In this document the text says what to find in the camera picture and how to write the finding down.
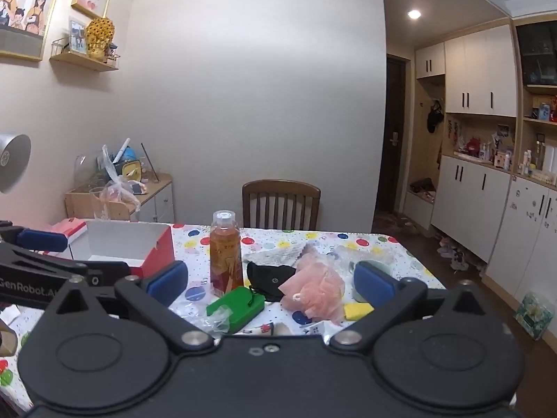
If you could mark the gold ornament figurine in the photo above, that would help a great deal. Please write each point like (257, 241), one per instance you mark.
(99, 35)

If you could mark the grey fluffy cloth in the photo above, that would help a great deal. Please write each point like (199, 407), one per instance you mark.
(290, 256)

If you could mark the amber drink bottle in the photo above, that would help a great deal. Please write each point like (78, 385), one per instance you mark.
(226, 266)

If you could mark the round grey lamp head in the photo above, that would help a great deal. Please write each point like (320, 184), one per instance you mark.
(15, 156)

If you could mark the black fabric pouch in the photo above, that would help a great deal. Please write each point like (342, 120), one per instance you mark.
(266, 280)

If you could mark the yellow sponge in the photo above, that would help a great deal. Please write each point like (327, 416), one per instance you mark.
(356, 311)

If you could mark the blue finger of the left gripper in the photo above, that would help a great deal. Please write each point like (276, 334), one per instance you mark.
(37, 240)

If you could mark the red white cardboard box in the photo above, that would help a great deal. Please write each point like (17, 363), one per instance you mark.
(145, 247)

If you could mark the floral tissue box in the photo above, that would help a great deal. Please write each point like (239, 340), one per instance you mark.
(534, 314)

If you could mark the wooden side cabinet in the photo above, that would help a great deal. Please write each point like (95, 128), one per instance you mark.
(156, 205)

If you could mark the tied clear plastic bag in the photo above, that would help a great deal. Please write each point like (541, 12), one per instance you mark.
(116, 190)

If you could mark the dark entrance door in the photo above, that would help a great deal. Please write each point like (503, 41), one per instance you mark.
(392, 134)

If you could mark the family picture frame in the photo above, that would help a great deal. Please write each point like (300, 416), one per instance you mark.
(24, 26)

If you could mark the wooden dining chair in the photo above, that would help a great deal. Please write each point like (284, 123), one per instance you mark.
(280, 204)

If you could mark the ceiling spot light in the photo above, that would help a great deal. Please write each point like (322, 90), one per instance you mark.
(414, 14)

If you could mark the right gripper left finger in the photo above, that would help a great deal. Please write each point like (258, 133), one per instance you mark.
(148, 299)

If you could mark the bubble wrap sheet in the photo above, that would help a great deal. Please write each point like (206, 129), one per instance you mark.
(351, 256)

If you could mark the green ceramic mug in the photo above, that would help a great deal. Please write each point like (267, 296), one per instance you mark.
(372, 284)

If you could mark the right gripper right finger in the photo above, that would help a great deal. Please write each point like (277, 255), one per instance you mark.
(394, 302)

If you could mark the wooden wall shelf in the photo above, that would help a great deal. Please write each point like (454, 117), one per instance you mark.
(61, 52)

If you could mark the balloon pattern tablecloth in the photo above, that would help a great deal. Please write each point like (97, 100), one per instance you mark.
(192, 246)

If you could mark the white wall cabinet unit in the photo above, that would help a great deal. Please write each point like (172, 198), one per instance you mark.
(483, 155)

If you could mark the green plastic block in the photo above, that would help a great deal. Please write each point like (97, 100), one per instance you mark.
(237, 308)

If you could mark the pink mesh bath pouf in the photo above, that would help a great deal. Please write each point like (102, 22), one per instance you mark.
(316, 289)

